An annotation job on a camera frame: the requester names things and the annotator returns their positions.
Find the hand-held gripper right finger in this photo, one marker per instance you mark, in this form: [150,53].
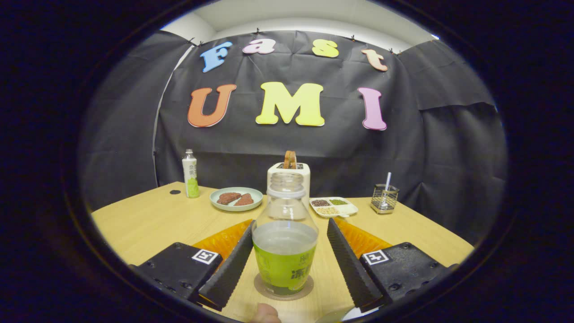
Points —
[352,269]

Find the wooden table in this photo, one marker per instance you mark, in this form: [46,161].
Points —
[148,224]

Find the white straw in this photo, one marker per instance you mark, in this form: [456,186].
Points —
[388,179]

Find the clear green-label juice bottle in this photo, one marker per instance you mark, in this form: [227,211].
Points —
[284,264]

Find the white divided grain dish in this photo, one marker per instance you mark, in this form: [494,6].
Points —
[334,208]

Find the brown toast piece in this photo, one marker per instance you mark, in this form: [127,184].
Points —
[228,198]
[245,201]

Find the tall white green bottle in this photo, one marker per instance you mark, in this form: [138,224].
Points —
[191,177]

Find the pale green plate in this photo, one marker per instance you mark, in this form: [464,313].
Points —
[258,195]

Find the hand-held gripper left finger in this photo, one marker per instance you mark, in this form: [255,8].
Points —
[228,269]

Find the brown bread slice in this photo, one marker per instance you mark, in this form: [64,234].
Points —
[290,159]

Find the black backdrop cloth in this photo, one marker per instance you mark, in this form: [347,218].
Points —
[341,148]

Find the round brown coaster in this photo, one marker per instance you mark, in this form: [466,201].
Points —
[261,290]

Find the white toaster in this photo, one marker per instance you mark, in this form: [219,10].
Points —
[272,177]

